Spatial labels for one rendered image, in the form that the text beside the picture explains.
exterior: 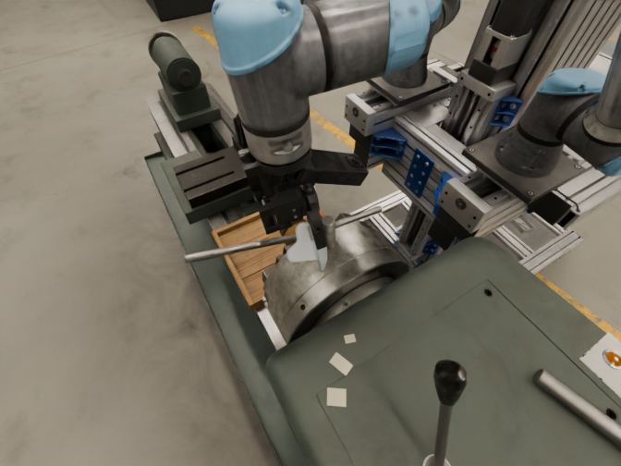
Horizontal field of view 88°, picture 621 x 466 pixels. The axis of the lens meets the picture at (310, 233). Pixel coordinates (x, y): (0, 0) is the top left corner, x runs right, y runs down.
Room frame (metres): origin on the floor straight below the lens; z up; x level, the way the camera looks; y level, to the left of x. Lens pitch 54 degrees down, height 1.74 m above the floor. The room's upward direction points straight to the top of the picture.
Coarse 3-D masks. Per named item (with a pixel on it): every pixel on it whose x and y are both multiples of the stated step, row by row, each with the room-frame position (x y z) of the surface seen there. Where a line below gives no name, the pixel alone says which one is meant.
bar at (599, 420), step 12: (540, 372) 0.11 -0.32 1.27; (540, 384) 0.09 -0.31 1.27; (552, 384) 0.09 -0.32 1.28; (564, 396) 0.07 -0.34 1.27; (576, 396) 0.07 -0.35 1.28; (576, 408) 0.06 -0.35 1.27; (588, 408) 0.06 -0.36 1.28; (588, 420) 0.05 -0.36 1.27; (600, 420) 0.05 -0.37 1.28; (612, 420) 0.05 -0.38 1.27; (612, 432) 0.03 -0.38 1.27
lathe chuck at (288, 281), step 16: (352, 224) 0.40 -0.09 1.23; (368, 224) 0.43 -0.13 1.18; (336, 240) 0.35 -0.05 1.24; (352, 240) 0.35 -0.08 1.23; (368, 240) 0.36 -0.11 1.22; (384, 240) 0.38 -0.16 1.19; (336, 256) 0.31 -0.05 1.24; (352, 256) 0.31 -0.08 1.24; (272, 272) 0.31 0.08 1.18; (288, 272) 0.30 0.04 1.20; (304, 272) 0.29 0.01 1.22; (320, 272) 0.29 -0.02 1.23; (272, 288) 0.29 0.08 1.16; (288, 288) 0.27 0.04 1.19; (304, 288) 0.26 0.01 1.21; (272, 304) 0.27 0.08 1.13; (288, 304) 0.25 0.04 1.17
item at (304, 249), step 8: (304, 224) 0.28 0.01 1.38; (296, 232) 0.27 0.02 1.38; (304, 232) 0.27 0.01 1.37; (304, 240) 0.26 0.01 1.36; (312, 240) 0.26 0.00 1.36; (296, 248) 0.25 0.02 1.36; (304, 248) 0.26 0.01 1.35; (312, 248) 0.26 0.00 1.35; (288, 256) 0.25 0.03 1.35; (296, 256) 0.25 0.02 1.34; (304, 256) 0.25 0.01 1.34; (312, 256) 0.25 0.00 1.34; (320, 256) 0.25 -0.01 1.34; (320, 264) 0.25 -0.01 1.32
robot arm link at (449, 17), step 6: (444, 0) 1.15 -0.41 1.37; (450, 0) 1.15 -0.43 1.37; (456, 0) 1.17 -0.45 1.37; (444, 6) 1.14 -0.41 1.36; (450, 6) 1.16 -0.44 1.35; (456, 6) 1.18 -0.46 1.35; (450, 12) 1.15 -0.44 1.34; (456, 12) 1.19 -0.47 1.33; (450, 18) 1.17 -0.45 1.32; (444, 24) 1.14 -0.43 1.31
